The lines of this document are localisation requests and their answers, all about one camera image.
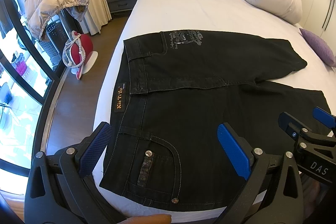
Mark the purple cushion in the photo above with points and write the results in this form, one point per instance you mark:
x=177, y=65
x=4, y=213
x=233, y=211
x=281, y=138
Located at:
x=319, y=46

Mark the bed with white sheet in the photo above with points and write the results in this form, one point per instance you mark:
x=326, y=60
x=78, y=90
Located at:
x=154, y=16

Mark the red fan with cord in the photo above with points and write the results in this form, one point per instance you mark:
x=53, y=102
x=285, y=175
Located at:
x=78, y=54

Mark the black denim pants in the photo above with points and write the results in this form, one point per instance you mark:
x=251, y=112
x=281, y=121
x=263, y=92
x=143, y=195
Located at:
x=172, y=92

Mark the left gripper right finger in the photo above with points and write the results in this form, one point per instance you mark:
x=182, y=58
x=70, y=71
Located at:
x=250, y=165

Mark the black perforated chair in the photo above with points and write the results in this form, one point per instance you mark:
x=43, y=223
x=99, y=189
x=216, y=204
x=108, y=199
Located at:
x=52, y=49

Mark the person's left hand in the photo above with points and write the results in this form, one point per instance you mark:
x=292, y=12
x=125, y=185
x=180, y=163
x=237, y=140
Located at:
x=150, y=219

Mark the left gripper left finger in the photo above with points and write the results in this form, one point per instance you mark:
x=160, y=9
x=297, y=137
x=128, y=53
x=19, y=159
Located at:
x=77, y=163

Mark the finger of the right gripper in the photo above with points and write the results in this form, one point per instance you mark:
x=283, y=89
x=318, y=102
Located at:
x=325, y=118
x=293, y=127

